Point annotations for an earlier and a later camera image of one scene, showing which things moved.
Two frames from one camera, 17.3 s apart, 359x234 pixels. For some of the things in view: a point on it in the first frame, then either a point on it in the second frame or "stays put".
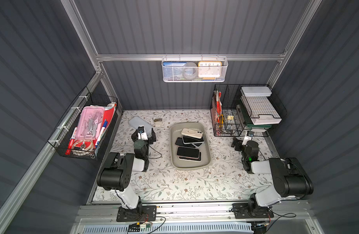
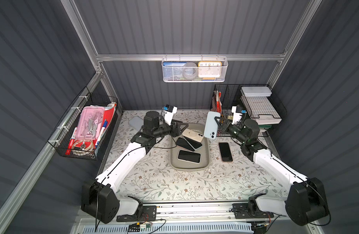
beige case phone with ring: x=192 y=132 stays put
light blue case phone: x=187 y=139 → x=211 y=126
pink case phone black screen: x=188 y=152 → x=225 y=152
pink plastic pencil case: x=90 y=123 stays put
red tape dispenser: x=86 y=145 stays put
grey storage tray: x=181 y=165 stays put
